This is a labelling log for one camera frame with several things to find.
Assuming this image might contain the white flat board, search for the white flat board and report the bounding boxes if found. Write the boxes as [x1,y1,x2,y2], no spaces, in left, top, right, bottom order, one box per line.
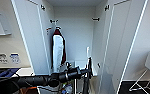
[16,67,35,77]

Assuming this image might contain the dark door hinge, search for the dark door hinge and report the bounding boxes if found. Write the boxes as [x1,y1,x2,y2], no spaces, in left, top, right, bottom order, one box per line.
[96,62,102,70]
[39,4,47,11]
[103,4,111,12]

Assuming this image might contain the white wardrobe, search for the white wardrobe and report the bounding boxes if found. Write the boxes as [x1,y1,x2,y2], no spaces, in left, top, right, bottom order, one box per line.
[10,0,149,94]

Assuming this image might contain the maroon jacket white sleeves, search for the maroon jacket white sleeves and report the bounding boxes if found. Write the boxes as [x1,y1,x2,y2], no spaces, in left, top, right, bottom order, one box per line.
[51,28,67,73]

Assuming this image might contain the white wall outlet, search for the white wall outlet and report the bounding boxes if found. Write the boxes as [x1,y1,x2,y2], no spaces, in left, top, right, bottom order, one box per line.
[8,52,22,65]
[0,52,9,65]

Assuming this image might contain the white box inside wardrobe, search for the white box inside wardrobe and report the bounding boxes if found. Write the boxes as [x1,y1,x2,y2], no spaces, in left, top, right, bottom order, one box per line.
[74,59,98,78]

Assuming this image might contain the black wardrobe hook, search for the black wardrobe hook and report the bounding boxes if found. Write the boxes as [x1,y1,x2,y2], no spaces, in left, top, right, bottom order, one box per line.
[49,19,60,25]
[91,16,101,22]

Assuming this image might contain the pale basket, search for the pale basket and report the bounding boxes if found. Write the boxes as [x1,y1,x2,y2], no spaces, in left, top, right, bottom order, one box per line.
[58,83,76,94]

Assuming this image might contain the white label orange stripe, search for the white label orange stripe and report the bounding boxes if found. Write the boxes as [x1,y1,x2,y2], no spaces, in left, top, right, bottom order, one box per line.
[45,26,53,35]

